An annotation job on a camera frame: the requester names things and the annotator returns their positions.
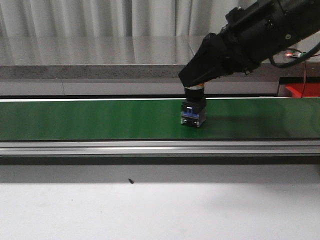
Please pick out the red plastic tray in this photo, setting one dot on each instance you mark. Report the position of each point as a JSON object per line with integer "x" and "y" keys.
{"x": 299, "y": 90}

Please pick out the grey curtain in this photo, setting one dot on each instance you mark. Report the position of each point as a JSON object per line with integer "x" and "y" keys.
{"x": 114, "y": 18}

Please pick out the aluminium conveyor frame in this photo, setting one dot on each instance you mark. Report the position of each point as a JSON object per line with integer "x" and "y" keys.
{"x": 157, "y": 147}

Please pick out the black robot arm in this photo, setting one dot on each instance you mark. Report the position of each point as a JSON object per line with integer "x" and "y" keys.
{"x": 302, "y": 18}

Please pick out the grey granite counter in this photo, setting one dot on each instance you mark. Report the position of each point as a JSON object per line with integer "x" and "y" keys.
{"x": 104, "y": 57}

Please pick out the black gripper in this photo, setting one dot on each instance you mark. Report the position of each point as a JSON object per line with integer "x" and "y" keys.
{"x": 251, "y": 36}

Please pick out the green conveyor belt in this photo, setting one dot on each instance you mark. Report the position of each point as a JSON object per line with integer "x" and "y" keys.
{"x": 242, "y": 118}

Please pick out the small green circuit board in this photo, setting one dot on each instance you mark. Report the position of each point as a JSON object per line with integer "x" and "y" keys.
{"x": 293, "y": 53}

